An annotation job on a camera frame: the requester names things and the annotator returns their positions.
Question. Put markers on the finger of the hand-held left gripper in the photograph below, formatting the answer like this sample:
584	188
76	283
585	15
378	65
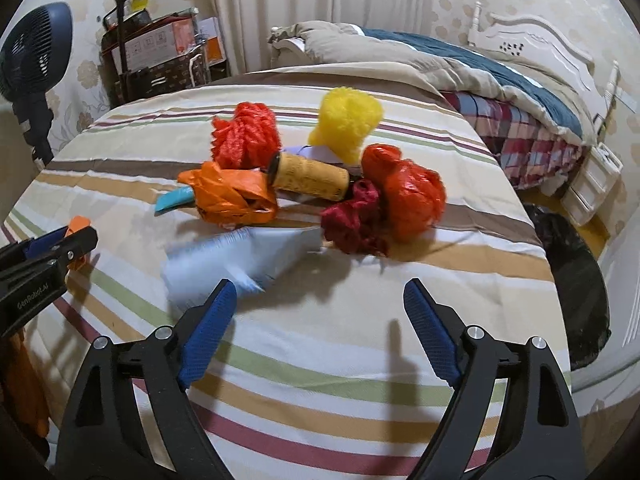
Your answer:
42	245
75	246

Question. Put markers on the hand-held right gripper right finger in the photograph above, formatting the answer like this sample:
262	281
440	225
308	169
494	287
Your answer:
432	330

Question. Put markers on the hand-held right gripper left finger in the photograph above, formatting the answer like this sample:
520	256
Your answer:
210	325

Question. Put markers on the light blue plastic bag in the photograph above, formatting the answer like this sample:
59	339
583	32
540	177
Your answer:
235	260

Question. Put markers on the black trash bag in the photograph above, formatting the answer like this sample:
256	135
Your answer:
575	280

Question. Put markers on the yellow thread spool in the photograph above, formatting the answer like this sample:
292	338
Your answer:
312	177

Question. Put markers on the red foam net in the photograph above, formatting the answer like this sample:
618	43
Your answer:
245	132

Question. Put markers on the teal plastic piece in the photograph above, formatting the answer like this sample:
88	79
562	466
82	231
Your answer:
170	201

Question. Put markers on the striped bed sheet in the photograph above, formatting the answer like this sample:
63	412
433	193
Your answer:
325	385

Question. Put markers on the orange plastic bag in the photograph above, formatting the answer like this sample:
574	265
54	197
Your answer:
230	195

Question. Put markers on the dark red mesh bag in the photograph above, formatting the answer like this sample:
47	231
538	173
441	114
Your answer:
355	220

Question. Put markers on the red plastic bag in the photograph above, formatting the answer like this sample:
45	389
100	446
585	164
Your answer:
410	195

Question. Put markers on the brown patterned storage bag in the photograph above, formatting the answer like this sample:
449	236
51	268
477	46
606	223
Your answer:
165	77

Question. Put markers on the dark blue fan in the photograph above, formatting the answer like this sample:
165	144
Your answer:
35	45

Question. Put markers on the plaid bed sheet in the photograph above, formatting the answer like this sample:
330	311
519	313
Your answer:
520	140

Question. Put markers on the black hand cart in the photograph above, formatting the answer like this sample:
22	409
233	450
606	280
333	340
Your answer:
121	35

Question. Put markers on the white and orange cardboard box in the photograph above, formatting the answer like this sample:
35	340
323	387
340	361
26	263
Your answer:
150	42

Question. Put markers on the white plastic drawer unit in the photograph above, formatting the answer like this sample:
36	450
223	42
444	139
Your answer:
592	180

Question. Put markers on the yellow foam net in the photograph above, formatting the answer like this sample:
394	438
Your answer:
345	117

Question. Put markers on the small orange and white box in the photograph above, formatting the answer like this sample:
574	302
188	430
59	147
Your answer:
214	40

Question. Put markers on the beige and teal duvet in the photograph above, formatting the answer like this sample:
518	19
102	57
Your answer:
400	65

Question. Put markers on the white bed headboard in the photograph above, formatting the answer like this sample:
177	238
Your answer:
530	32

